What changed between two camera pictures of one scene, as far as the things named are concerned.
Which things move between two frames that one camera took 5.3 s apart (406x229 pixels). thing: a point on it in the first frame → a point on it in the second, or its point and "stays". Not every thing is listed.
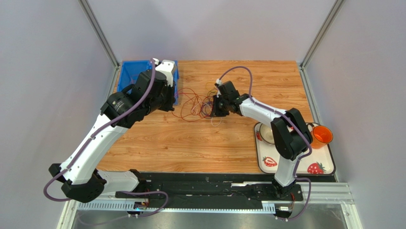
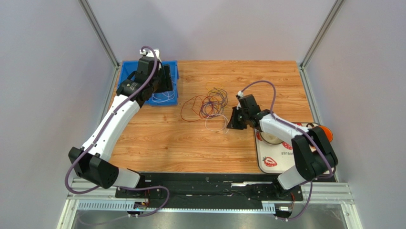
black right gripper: [217, 107] → [238, 118]
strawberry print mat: [267, 158] stays
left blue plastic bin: [130, 71] stays
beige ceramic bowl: [266, 134] stays
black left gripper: [169, 106] → [167, 85]
